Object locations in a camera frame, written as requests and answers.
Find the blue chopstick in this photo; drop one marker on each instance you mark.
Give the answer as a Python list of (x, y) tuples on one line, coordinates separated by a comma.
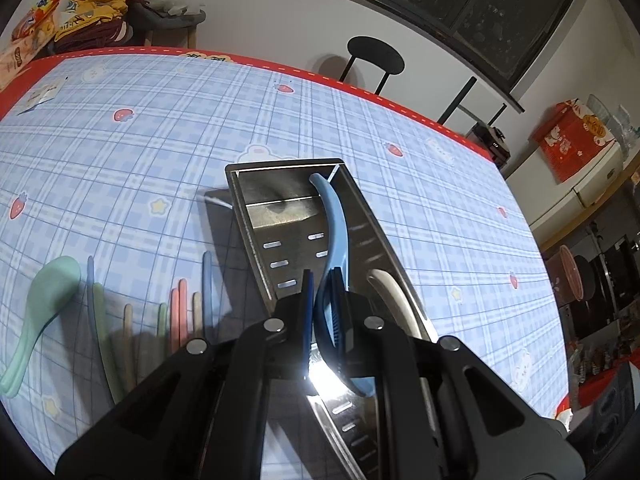
[(206, 285)]

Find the white paper card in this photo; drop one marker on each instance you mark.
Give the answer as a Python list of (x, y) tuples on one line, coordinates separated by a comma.
[(42, 94)]

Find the black appliance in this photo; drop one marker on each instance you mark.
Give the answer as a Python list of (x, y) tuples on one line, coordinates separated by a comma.
[(492, 142)]

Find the grey stool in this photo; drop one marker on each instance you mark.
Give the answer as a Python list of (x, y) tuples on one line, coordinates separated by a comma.
[(170, 22)]

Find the clear plastic bag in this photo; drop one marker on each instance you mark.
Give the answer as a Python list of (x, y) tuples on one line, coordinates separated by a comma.
[(175, 0)]

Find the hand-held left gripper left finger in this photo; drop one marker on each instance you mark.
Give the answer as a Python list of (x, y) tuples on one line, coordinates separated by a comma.
[(305, 310)]

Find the black metal frame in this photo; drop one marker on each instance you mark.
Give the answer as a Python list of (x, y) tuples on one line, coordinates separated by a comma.
[(462, 95)]

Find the pile of clothes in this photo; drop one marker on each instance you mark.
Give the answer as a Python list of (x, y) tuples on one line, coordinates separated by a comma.
[(90, 10)]

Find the green plastic spoon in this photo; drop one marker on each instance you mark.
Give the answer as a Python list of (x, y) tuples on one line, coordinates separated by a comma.
[(52, 280)]

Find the pink bucket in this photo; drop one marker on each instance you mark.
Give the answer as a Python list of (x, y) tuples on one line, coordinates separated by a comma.
[(565, 275)]

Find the stainless steel utensil tray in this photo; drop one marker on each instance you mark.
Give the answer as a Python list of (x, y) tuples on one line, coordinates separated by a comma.
[(280, 195)]

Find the orange snack bag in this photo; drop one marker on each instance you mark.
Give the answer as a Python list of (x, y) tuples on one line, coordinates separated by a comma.
[(37, 15)]

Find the red gift box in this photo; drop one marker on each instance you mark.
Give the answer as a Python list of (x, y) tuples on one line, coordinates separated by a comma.
[(565, 145)]

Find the beige carton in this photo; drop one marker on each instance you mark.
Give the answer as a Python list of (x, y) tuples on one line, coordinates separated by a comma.
[(15, 60)]

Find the clear plastic containers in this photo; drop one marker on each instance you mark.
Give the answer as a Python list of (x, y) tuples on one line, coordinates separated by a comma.
[(600, 110)]

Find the blue plaid tablecloth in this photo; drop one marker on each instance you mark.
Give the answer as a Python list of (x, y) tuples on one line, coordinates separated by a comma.
[(200, 135)]

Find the dark shelf unit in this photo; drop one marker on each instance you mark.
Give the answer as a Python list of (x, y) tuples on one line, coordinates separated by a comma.
[(610, 280)]

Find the blue plastic spoon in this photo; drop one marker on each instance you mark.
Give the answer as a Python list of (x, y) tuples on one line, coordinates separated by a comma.
[(332, 210)]

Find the beige plastic spoon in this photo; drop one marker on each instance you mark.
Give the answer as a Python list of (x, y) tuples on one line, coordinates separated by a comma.
[(387, 285)]

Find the black round stool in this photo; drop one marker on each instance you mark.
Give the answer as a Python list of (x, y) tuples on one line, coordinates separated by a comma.
[(375, 52)]

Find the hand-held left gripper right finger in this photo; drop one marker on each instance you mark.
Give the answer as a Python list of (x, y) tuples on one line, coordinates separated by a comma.
[(342, 310)]

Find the white cabinet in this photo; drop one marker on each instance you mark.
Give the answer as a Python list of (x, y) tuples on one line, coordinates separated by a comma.
[(560, 205)]

